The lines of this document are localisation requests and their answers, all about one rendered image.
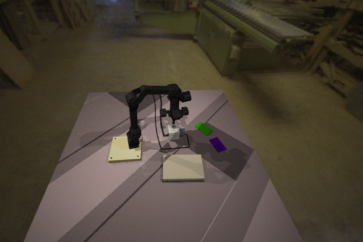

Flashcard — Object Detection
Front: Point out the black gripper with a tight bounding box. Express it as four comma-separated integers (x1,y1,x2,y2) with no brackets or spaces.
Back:
160,104,189,121

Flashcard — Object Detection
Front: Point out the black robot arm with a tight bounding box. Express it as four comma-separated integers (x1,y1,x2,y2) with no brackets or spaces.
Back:
126,84,192,149

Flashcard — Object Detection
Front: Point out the purple flat rectangular block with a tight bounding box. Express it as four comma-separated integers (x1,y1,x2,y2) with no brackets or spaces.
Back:
209,137,226,153

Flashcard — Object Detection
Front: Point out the white flat rectangular slab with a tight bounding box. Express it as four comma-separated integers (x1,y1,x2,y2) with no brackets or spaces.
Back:
162,154,205,181

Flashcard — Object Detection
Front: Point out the black cable with grey plug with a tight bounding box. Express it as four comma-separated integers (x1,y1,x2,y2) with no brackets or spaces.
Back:
155,105,190,149

